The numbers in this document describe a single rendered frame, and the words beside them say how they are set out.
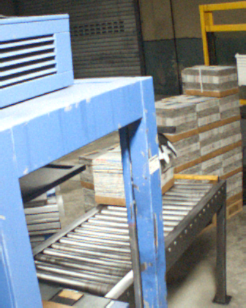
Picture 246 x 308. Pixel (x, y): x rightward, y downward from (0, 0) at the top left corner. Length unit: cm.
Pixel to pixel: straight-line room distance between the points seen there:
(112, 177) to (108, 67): 873
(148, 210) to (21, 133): 60
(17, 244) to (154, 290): 70
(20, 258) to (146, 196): 57
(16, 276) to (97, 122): 41
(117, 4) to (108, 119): 985
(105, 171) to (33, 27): 144
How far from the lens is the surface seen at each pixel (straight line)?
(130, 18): 1085
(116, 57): 1111
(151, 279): 150
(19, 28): 118
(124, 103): 124
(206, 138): 393
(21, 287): 94
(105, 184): 258
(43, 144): 96
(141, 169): 137
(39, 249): 218
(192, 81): 419
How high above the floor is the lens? 170
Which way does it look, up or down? 13 degrees down
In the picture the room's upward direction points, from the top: 6 degrees counter-clockwise
